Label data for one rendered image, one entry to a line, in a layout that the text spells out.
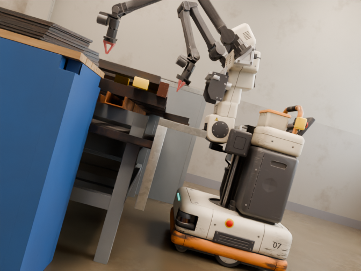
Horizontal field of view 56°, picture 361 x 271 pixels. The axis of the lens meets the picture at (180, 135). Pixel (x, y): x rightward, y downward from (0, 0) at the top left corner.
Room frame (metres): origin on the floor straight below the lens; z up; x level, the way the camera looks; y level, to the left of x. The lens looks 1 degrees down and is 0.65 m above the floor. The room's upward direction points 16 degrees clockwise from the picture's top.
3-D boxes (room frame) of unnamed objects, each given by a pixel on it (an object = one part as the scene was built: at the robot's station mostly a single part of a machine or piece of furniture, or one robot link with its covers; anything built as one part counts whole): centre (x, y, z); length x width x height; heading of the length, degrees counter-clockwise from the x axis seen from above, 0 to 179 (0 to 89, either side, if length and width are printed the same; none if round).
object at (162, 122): (2.03, 0.04, 0.66); 1.30 x 0.20 x 0.03; 3
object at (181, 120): (1.67, 0.05, 0.70); 0.39 x 0.12 x 0.04; 3
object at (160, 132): (2.02, 0.12, 0.47); 1.30 x 0.04 x 0.35; 3
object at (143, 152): (2.92, 0.27, 0.34); 0.06 x 0.06 x 0.68; 3
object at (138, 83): (1.41, 0.22, 0.79); 0.06 x 0.05 x 0.04; 93
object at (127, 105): (2.21, 0.34, 0.70); 1.66 x 0.08 x 0.05; 3
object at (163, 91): (2.22, 0.17, 0.80); 1.62 x 0.04 x 0.06; 3
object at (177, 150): (3.03, 0.51, 0.50); 1.30 x 0.04 x 1.01; 93
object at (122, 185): (1.51, 0.19, 0.34); 0.06 x 0.06 x 0.68; 3
